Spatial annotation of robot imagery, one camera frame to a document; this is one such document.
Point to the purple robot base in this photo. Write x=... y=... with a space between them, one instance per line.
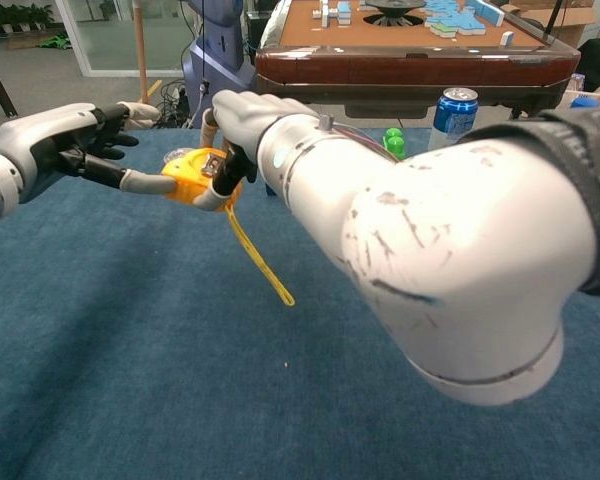
x=220 y=60

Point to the green toy brick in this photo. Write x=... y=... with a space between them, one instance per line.
x=395 y=144

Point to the clear jar of clips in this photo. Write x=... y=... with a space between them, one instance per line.
x=174 y=155

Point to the blue felt table cloth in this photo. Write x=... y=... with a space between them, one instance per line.
x=180 y=350

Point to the brown mahjong table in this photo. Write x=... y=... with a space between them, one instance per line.
x=410 y=65

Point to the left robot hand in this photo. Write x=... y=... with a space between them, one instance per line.
x=55 y=140

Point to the Pepsi bottle with blue cap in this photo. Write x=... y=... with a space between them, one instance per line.
x=584 y=103

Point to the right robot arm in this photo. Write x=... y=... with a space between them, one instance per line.
x=430 y=240

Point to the row of potted plants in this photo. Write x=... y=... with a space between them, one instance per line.
x=17 y=17

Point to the thin black rod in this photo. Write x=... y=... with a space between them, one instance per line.
x=553 y=20

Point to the black mahjong table centre dome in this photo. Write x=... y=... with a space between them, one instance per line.
x=395 y=9

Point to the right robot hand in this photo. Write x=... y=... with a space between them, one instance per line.
x=247 y=117

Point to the pile of blue mahjong tiles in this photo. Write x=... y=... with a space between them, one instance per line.
x=455 y=17

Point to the yellow tape measure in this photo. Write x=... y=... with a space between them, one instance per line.
x=190 y=182

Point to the wooden pole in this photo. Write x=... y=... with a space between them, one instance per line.
x=140 y=55

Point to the small cluster of mahjong tiles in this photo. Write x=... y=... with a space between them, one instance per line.
x=332 y=12

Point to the green object on floor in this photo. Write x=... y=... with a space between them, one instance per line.
x=55 y=41

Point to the blue and white drink can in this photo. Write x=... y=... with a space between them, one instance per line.
x=455 y=117

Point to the single blue mahjong tile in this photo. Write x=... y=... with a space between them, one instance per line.
x=507 y=38

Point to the cardboard box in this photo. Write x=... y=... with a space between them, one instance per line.
x=580 y=20

